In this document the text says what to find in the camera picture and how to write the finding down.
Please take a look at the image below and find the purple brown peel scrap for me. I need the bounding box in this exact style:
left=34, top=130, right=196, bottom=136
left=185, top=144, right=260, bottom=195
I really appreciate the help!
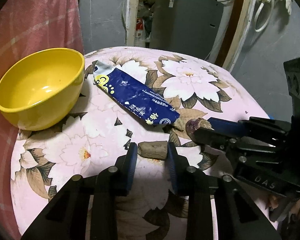
left=185, top=118, right=212, bottom=140

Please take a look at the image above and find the brown cork-like scrap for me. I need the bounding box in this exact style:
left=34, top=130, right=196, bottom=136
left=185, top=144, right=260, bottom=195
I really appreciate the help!
left=138, top=141, right=168, bottom=160

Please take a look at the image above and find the blue milk powder sachet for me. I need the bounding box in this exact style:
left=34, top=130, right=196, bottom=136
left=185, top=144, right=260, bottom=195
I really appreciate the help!
left=93, top=61, right=180, bottom=125

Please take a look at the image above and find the right hand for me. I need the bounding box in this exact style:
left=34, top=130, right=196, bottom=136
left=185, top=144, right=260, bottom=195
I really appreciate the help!
left=267, top=195, right=300, bottom=222

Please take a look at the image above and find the pink floral tablecloth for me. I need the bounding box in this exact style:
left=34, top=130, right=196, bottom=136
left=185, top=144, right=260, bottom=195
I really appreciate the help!
left=11, top=47, right=269, bottom=239

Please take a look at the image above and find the grey refrigerator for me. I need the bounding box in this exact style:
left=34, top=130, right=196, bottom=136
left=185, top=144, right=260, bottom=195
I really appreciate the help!
left=149, top=0, right=224, bottom=60

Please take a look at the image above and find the red white sack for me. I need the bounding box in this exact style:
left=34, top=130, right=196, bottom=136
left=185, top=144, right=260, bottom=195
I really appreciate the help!
left=134, top=18, right=146, bottom=48

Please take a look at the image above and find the yellow bowl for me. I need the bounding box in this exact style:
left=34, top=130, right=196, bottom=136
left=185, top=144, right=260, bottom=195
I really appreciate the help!
left=0, top=48, right=85, bottom=131

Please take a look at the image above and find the red plaid cloth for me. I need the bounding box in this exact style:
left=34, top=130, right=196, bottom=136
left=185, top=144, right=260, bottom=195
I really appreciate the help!
left=0, top=0, right=84, bottom=239

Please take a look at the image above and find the white hose loop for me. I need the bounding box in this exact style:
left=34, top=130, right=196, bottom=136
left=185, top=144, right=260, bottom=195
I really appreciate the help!
left=254, top=0, right=276, bottom=33

